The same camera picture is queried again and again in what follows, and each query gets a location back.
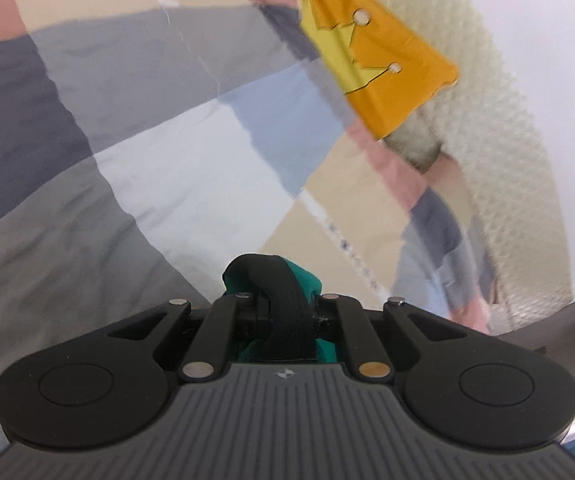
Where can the yellow crown pillow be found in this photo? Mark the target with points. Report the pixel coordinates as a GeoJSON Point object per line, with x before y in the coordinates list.
{"type": "Point", "coordinates": [392, 70]}

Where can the green sweatshirt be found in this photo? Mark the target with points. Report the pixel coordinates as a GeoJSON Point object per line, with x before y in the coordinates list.
{"type": "Point", "coordinates": [280, 300]}

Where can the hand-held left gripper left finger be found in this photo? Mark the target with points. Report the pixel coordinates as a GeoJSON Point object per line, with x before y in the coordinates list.
{"type": "Point", "coordinates": [217, 330]}

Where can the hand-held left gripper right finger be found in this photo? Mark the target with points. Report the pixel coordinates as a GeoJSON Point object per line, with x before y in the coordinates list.
{"type": "Point", "coordinates": [347, 330]}

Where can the checkered patchwork duvet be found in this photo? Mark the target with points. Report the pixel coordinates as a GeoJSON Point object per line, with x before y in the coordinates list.
{"type": "Point", "coordinates": [142, 160]}

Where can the cream quilted headboard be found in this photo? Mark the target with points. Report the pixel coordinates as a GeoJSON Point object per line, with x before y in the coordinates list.
{"type": "Point", "coordinates": [507, 135]}

